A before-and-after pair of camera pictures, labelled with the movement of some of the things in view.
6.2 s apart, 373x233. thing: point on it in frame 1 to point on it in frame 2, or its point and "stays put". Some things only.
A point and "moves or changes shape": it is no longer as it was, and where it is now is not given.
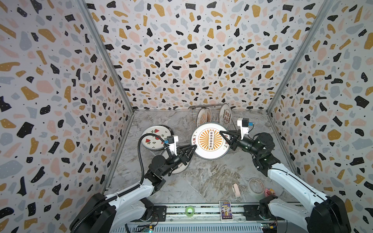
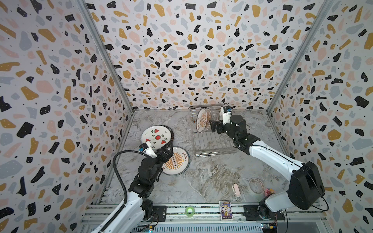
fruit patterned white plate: x=153 y=142 stays put
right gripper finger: x=235 y=136 to x=213 y=124
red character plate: x=225 y=115 stays put
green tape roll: x=189 y=211 stays put
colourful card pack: x=226 y=210 stays put
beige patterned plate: x=211 y=144 moves or changes shape
